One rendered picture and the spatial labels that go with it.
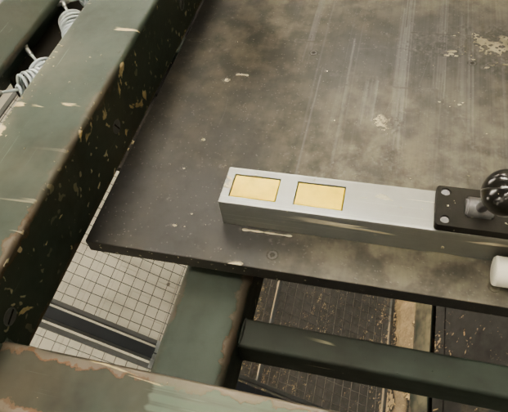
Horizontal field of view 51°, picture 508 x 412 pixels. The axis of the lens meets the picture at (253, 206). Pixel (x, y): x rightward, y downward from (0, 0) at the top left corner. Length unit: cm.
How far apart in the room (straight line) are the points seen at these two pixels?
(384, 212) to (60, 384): 34
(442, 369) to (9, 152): 49
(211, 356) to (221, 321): 4
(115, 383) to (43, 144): 26
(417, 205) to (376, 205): 4
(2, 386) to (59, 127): 27
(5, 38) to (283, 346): 94
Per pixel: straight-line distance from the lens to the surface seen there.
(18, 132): 63
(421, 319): 179
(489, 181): 45
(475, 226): 55
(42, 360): 52
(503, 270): 56
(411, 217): 56
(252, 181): 58
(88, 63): 69
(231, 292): 59
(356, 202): 56
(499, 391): 59
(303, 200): 56
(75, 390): 50
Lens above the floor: 181
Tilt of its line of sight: 14 degrees down
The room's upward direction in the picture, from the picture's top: 64 degrees counter-clockwise
